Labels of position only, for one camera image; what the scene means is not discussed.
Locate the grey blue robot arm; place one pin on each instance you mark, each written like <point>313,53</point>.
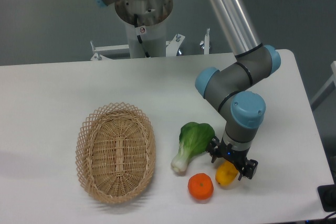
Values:
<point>226,90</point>

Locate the white metal base frame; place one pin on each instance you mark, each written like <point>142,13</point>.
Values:
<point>136,50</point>

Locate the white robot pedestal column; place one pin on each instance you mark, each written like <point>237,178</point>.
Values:
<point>144,20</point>

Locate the woven wicker basket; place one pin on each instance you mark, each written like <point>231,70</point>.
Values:
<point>115,153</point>

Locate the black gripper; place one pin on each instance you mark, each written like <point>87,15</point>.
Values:
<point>246,167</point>

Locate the black device at edge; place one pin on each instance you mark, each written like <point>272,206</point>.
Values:
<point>327,197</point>

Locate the orange tangerine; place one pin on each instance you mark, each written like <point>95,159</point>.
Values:
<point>200,186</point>

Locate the green bok choy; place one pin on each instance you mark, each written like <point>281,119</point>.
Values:
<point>193,140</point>

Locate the white frame at right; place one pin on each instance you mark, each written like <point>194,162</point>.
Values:
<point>327,88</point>

